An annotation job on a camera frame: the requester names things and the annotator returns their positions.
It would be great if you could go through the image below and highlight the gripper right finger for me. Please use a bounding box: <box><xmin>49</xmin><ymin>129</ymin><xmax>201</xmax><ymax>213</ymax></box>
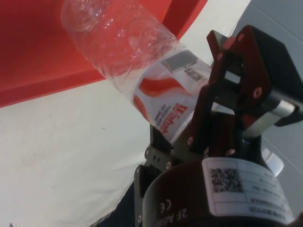
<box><xmin>189</xmin><ymin>24</ymin><xmax>303</xmax><ymax>158</ymax></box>

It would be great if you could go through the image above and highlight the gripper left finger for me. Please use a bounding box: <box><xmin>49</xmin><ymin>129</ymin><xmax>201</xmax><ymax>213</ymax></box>
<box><xmin>133</xmin><ymin>122</ymin><xmax>177</xmax><ymax>224</ymax></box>

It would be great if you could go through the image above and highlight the clear plastic bottle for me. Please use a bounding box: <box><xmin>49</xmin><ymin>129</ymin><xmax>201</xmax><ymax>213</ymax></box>
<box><xmin>61</xmin><ymin>0</ymin><xmax>213</xmax><ymax>145</ymax></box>

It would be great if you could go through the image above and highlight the red plastic tray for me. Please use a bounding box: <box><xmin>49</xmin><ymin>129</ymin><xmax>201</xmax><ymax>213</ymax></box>
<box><xmin>0</xmin><ymin>0</ymin><xmax>208</xmax><ymax>109</ymax></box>

